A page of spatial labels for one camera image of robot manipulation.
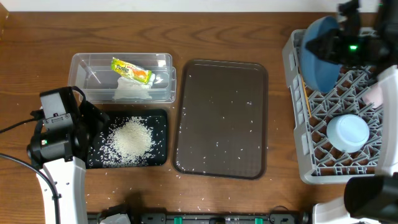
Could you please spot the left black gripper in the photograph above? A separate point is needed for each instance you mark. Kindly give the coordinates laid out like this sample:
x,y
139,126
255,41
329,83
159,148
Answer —
x,y
97,117

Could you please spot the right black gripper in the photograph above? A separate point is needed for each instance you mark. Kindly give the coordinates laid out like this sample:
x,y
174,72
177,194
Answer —
x,y
331,40

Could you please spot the blue plate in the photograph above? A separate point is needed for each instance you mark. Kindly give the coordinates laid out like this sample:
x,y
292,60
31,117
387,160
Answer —
x,y
317,74

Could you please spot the white paper napkin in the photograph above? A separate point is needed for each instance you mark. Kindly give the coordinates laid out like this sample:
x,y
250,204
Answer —
x,y
130,88

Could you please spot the pink plastic cup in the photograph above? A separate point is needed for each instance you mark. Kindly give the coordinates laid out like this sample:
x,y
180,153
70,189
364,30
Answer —
x,y
373,96

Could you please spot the wooden chopstick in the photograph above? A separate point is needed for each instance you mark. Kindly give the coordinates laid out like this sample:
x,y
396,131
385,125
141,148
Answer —
x,y
306,97

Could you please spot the yellow green snack wrapper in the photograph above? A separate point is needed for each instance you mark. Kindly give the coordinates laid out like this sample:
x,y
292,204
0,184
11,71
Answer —
x,y
130,71

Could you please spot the light blue rice bowl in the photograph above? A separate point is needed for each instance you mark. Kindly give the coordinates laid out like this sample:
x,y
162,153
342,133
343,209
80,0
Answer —
x,y
347,133

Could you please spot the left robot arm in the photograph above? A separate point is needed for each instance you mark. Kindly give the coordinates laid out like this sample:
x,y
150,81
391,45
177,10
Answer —
x,y
63,136

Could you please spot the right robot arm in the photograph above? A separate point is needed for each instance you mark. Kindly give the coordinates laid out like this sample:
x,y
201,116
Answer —
x,y
369,199

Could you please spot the clear plastic waste bin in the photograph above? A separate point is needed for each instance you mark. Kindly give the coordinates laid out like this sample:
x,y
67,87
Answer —
x,y
92,73

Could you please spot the grey dishwasher rack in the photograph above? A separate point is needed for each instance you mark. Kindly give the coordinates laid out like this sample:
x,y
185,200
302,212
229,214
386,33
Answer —
x,y
319,162

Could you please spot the pile of white rice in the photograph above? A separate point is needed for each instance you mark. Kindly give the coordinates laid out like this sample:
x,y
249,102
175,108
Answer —
x,y
127,142

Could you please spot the black rectangular bin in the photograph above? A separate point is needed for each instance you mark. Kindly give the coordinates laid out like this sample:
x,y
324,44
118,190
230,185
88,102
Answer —
x,y
156,119

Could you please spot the dark brown serving tray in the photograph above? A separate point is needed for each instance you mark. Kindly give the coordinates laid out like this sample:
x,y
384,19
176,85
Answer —
x,y
222,122

